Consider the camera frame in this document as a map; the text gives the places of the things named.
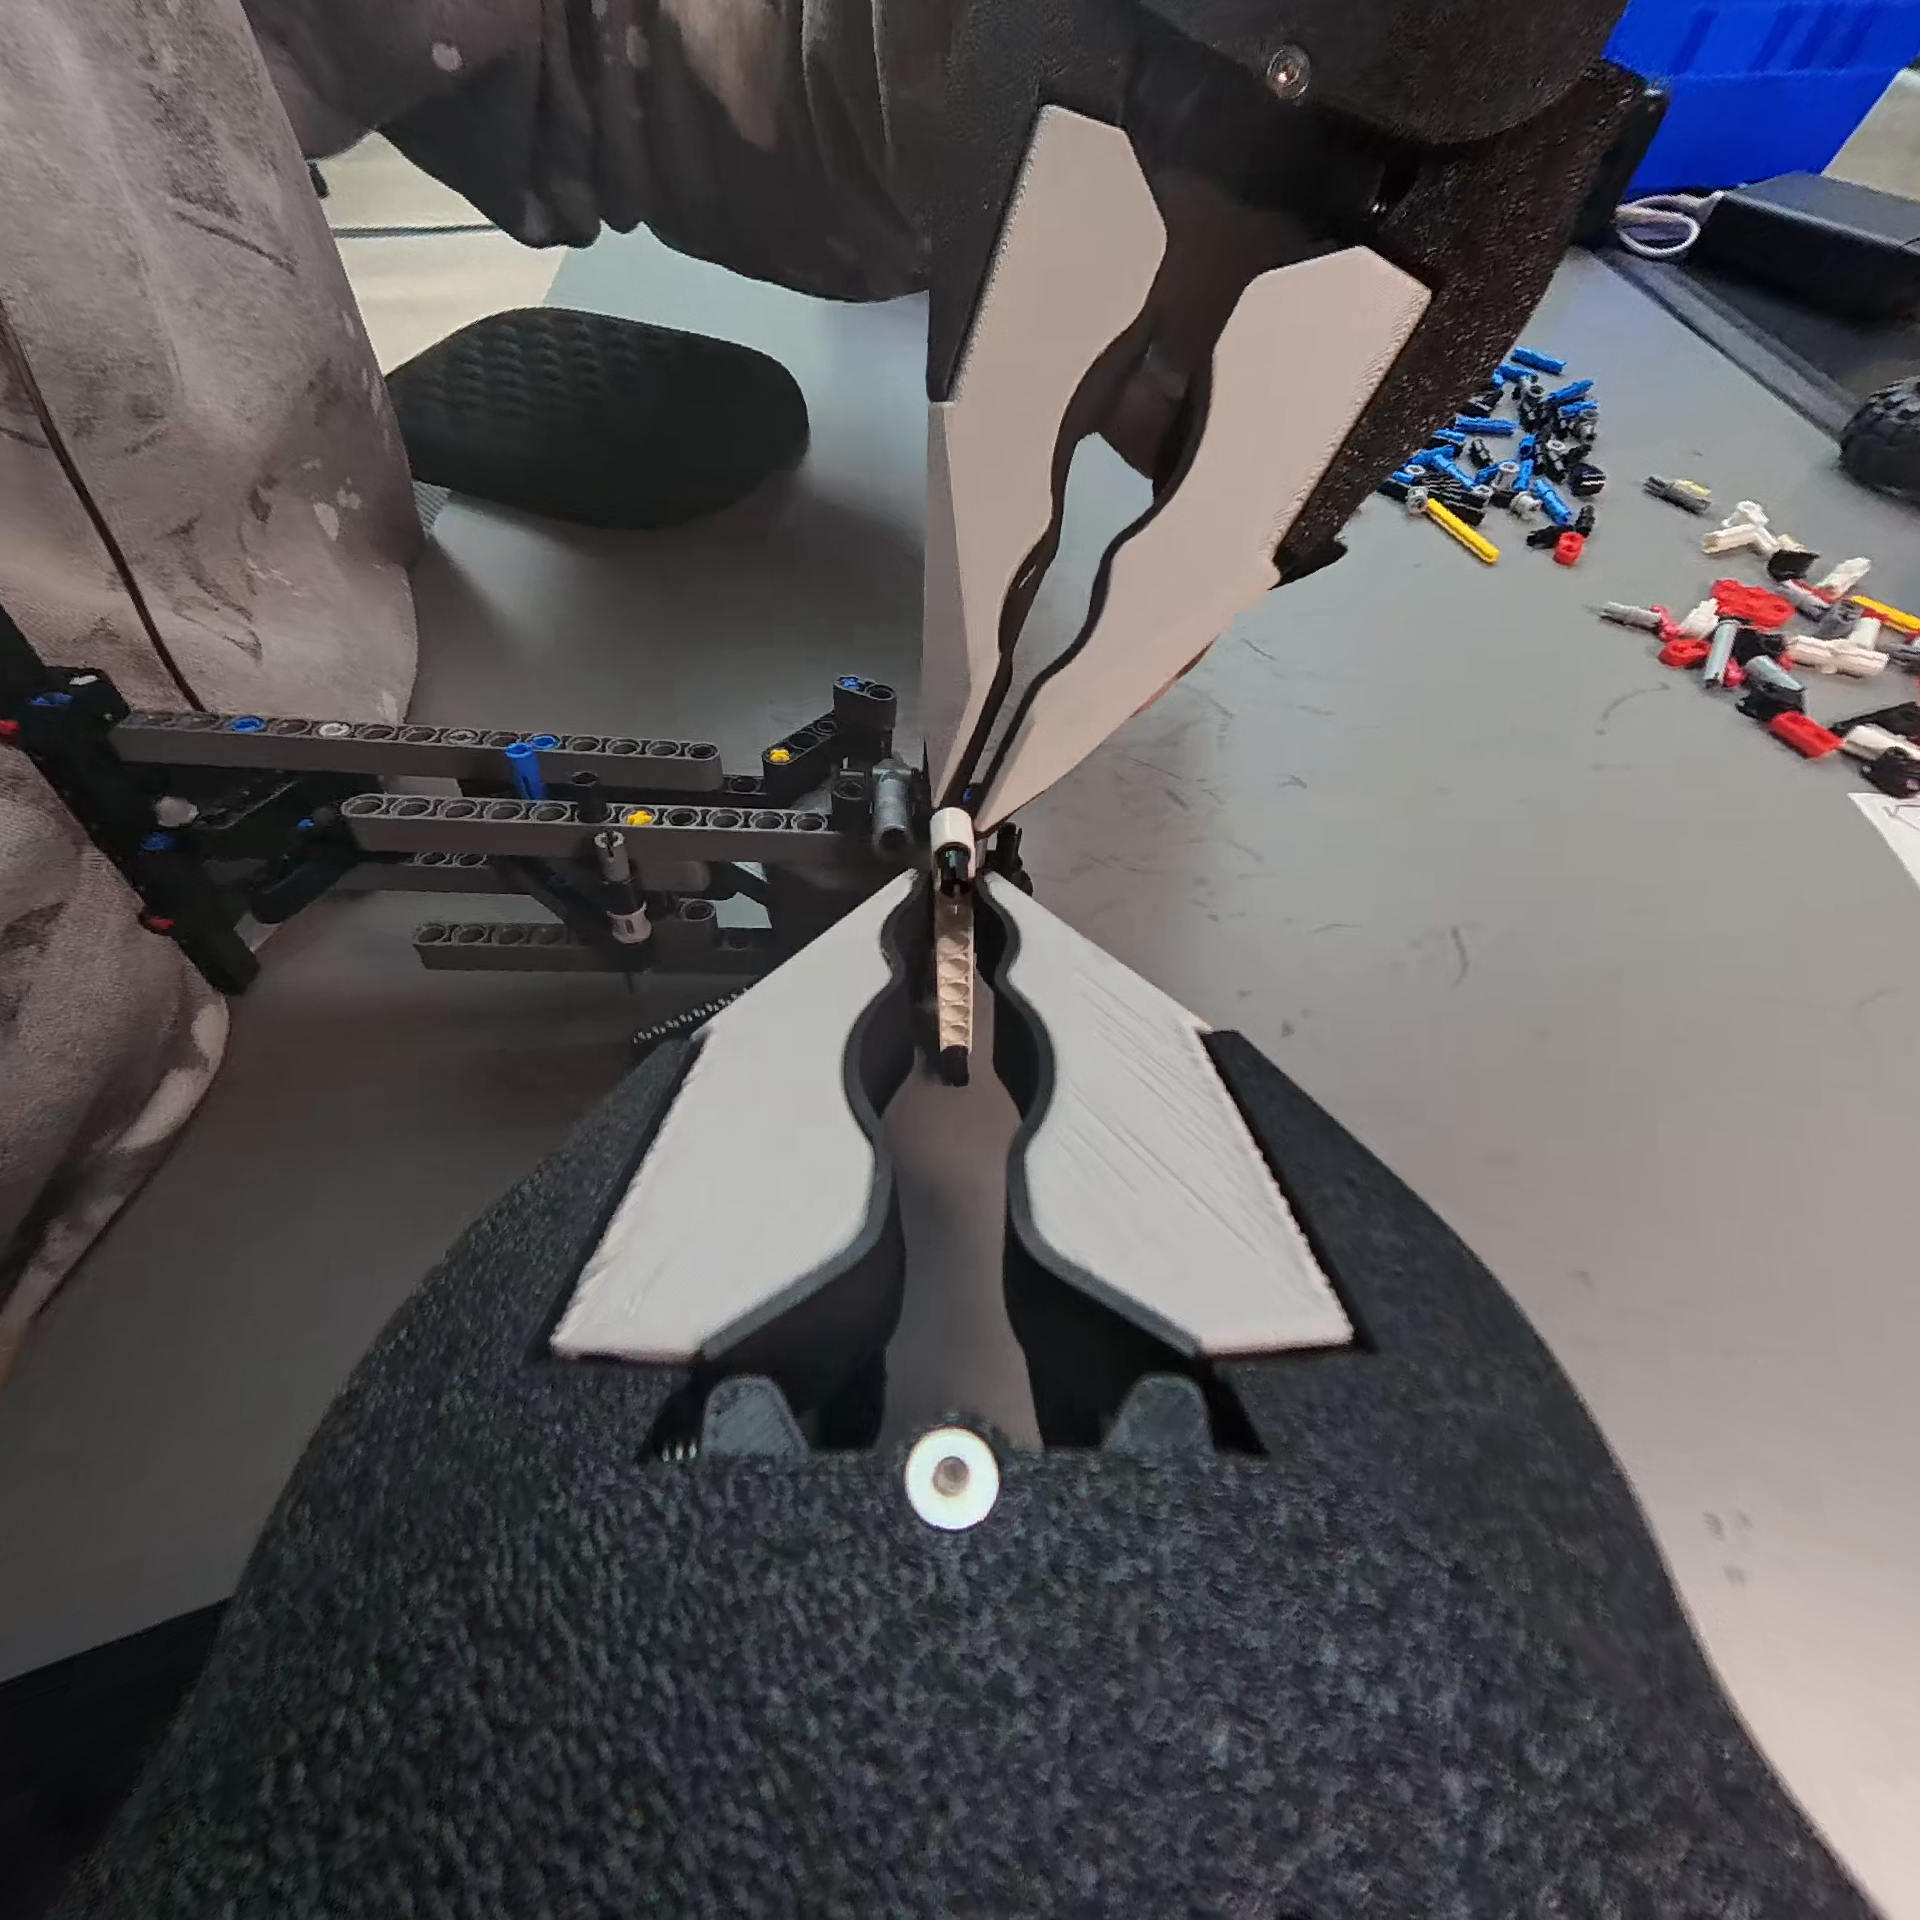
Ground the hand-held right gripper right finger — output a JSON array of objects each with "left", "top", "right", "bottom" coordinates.
[{"left": 977, "top": 874, "right": 1355, "bottom": 1361}]

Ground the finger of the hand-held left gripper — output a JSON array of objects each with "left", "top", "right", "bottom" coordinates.
[
  {"left": 919, "top": 104, "right": 1172, "bottom": 804},
  {"left": 972, "top": 245, "right": 1434, "bottom": 835}
]

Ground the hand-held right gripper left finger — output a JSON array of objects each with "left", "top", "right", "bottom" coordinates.
[{"left": 551, "top": 871, "right": 924, "bottom": 1368}]

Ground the white perforated toy beam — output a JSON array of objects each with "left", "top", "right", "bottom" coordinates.
[{"left": 930, "top": 810, "right": 988, "bottom": 1087}]

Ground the grey toy chassis assembly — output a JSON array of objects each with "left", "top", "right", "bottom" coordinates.
[{"left": 0, "top": 668, "right": 1039, "bottom": 1040}]

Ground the pile of small toy pins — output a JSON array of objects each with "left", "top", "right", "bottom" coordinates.
[{"left": 1381, "top": 345, "right": 1610, "bottom": 569}]

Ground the blue plastic bin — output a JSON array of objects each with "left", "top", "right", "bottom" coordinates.
[{"left": 1603, "top": 0, "right": 1920, "bottom": 196}]

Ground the black power adapter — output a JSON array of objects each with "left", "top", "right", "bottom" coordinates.
[{"left": 1697, "top": 171, "right": 1920, "bottom": 320}]

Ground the black office chair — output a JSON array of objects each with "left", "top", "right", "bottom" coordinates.
[{"left": 384, "top": 307, "right": 812, "bottom": 531}]

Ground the pile of red white parts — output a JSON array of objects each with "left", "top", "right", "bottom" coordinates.
[{"left": 1597, "top": 477, "right": 1920, "bottom": 801}]

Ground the black toy tyre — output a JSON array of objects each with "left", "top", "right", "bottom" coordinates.
[{"left": 1839, "top": 377, "right": 1920, "bottom": 505}]

